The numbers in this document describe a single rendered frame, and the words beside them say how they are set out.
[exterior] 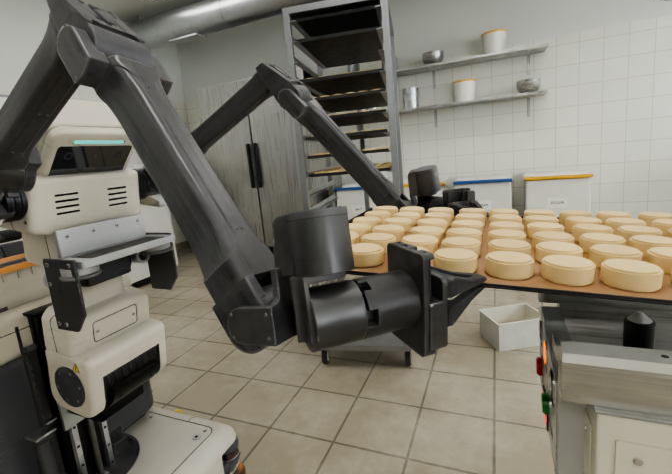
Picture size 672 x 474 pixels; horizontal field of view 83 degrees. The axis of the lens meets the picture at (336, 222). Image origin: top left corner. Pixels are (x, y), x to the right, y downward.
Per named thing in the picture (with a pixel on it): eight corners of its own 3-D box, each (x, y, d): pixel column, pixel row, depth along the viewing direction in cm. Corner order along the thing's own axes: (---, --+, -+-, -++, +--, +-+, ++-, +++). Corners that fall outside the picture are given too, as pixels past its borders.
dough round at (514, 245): (537, 263, 46) (538, 247, 46) (494, 264, 47) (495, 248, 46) (521, 252, 51) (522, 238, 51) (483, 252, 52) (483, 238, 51)
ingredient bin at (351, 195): (339, 255, 439) (333, 188, 426) (355, 241, 498) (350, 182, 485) (385, 255, 420) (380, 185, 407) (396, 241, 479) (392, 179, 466)
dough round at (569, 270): (547, 268, 45) (548, 251, 44) (598, 276, 41) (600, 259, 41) (534, 280, 41) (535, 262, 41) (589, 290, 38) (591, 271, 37)
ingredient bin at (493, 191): (455, 256, 391) (452, 181, 378) (461, 241, 448) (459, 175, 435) (513, 257, 369) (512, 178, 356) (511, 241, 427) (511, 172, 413)
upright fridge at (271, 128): (347, 241, 504) (332, 79, 468) (318, 261, 422) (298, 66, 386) (258, 241, 558) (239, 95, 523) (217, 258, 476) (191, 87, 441)
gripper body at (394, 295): (439, 252, 35) (368, 266, 32) (441, 354, 37) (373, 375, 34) (401, 239, 41) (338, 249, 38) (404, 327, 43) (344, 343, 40)
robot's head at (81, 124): (-4, 147, 84) (12, 88, 78) (88, 145, 103) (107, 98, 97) (36, 189, 81) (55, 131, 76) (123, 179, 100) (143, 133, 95)
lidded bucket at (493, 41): (506, 55, 395) (506, 33, 391) (507, 50, 373) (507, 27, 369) (482, 59, 404) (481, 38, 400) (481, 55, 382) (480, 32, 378)
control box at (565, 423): (560, 378, 69) (561, 306, 67) (586, 486, 48) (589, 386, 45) (537, 375, 71) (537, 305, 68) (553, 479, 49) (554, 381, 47)
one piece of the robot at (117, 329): (-10, 424, 92) (-58, 170, 78) (127, 347, 126) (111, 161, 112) (63, 463, 83) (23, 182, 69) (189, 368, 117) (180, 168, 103)
